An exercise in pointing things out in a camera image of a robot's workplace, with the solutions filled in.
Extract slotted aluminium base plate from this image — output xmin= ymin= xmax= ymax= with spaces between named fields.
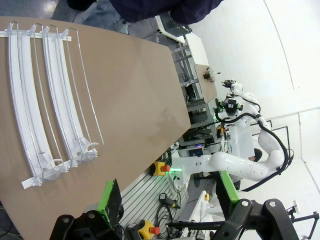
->
xmin=119 ymin=172 xmax=191 ymax=240

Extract person in dark purple jacket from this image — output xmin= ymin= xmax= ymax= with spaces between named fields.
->
xmin=67 ymin=0 xmax=225 ymax=25

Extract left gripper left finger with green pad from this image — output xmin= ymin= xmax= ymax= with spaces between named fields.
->
xmin=48 ymin=178 xmax=126 ymax=240

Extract white can dispenser rack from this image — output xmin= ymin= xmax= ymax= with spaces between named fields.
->
xmin=0 ymin=21 xmax=105 ymax=190

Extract yellow emergency stop button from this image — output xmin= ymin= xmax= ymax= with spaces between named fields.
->
xmin=152 ymin=161 xmax=172 ymax=177
xmin=138 ymin=219 xmax=161 ymax=237

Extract white panel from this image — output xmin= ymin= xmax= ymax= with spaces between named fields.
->
xmin=186 ymin=32 xmax=211 ymax=66

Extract black handheld scanner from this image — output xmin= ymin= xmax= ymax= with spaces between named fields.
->
xmin=158 ymin=192 xmax=181 ymax=210

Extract small white black device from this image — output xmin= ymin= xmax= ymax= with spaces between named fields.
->
xmin=202 ymin=67 xmax=216 ymax=83

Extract bystander with black hair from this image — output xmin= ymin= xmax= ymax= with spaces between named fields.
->
xmin=247 ymin=147 xmax=263 ymax=163

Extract small monitor screen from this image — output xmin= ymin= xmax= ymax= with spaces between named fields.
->
xmin=186 ymin=147 xmax=206 ymax=158

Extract light blue jeans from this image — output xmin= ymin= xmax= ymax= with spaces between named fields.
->
xmin=92 ymin=0 xmax=132 ymax=35

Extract brown side table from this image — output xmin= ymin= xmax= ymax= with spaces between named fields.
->
xmin=194 ymin=63 xmax=218 ymax=101

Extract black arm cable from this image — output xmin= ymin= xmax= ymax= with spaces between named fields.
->
xmin=214 ymin=109 xmax=295 ymax=192

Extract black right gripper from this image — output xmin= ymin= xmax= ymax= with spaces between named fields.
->
xmin=223 ymin=98 xmax=244 ymax=118

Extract grey metal shelving frame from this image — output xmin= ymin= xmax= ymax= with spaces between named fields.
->
xmin=172 ymin=42 xmax=221 ymax=151

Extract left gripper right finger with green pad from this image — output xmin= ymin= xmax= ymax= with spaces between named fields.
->
xmin=212 ymin=171 xmax=301 ymax=240

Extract grey plastic lattice basket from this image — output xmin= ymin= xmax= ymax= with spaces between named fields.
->
xmin=161 ymin=13 xmax=190 ymax=35

